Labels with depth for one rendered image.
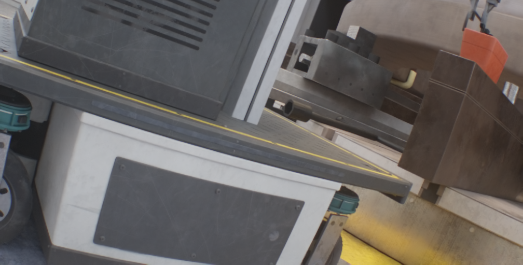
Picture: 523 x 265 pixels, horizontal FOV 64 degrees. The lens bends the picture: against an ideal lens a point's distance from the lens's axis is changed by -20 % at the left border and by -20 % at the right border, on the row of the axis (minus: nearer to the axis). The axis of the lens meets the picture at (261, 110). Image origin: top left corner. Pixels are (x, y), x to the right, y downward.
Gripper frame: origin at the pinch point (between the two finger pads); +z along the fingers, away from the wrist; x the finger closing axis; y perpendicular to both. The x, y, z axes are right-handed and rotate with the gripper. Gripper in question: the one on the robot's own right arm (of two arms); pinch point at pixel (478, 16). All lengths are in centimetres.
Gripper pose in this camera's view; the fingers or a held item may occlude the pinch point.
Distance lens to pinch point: 172.7
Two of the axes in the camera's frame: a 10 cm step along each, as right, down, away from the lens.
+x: 6.4, 3.1, -7.0
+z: -3.7, 9.3, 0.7
